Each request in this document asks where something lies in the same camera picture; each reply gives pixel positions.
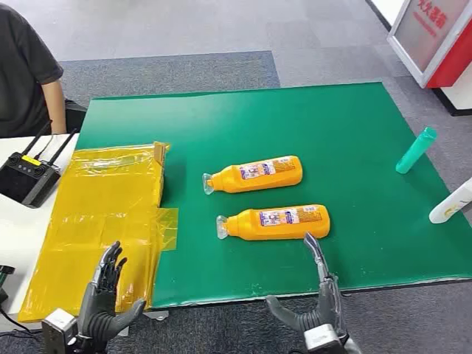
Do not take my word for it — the yellow plastic film sheet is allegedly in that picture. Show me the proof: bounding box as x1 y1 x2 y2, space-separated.
17 142 180 324

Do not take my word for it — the person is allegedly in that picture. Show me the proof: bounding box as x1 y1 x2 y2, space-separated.
0 2 67 139

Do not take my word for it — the grey metal table bracket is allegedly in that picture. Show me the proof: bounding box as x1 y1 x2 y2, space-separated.
143 309 170 322

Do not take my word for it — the black remote controller with antennas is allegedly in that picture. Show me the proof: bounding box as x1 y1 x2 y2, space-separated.
0 122 77 209

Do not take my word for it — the black device on table edge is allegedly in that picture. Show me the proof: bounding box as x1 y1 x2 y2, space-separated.
0 265 16 305

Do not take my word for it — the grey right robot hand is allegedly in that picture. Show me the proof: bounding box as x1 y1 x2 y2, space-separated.
266 232 350 343

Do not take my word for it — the teal plastic bottle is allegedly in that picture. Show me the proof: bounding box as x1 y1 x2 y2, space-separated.
395 127 437 175

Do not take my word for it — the green table mat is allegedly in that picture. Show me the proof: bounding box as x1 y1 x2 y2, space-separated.
75 82 472 310

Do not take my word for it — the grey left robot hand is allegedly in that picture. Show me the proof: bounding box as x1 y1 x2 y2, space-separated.
77 240 147 354

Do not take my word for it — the black cable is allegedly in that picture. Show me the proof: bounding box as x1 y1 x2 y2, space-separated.
0 305 42 339

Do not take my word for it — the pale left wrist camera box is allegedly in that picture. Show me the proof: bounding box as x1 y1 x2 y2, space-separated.
42 308 79 354

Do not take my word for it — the white plastic bottle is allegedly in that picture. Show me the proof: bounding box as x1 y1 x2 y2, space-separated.
429 176 472 225

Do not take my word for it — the black chair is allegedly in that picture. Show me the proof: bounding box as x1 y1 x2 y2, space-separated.
64 99 88 133

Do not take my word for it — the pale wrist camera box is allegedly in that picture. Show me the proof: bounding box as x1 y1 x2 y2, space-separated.
42 308 79 354
304 324 347 354

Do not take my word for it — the red and white sign board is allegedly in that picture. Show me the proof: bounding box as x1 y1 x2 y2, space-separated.
387 0 472 90

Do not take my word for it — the orange bottle with clear cap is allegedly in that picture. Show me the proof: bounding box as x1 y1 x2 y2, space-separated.
202 155 304 196
216 204 332 241

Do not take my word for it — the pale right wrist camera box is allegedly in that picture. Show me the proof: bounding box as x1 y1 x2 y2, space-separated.
304 324 347 354

